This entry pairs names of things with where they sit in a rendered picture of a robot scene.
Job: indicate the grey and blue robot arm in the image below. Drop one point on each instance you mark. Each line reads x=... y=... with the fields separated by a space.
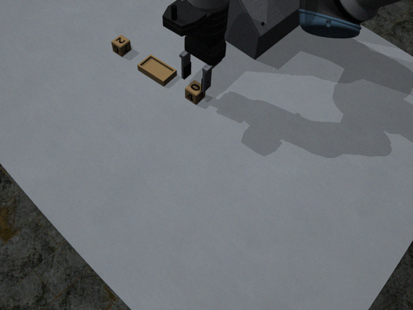
x=337 y=18

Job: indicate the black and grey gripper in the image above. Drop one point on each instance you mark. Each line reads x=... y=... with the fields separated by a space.
x=203 y=23

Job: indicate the tan shallow rectangular tray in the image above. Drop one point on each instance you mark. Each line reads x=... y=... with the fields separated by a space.
x=157 y=70

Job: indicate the tan wooden cube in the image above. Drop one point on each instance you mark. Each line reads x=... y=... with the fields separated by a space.
x=121 y=45
x=193 y=92

